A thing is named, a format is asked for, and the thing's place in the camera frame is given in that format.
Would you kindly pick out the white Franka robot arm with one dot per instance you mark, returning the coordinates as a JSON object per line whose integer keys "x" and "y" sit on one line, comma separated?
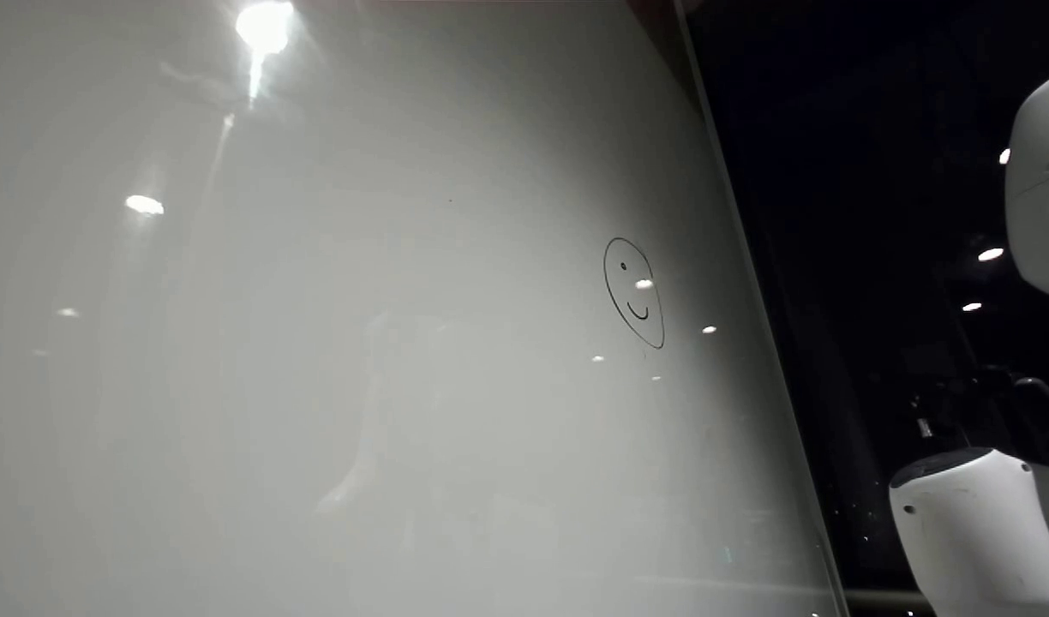
{"x": 973, "y": 535}

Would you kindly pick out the black smiley face drawing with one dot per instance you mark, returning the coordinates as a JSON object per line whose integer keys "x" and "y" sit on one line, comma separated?
{"x": 637, "y": 310}

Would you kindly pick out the large white whiteboard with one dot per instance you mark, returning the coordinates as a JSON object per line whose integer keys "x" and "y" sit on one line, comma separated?
{"x": 321, "y": 344}

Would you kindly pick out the grey metal rail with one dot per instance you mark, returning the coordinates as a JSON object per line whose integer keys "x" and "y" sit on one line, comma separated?
{"x": 880, "y": 599}

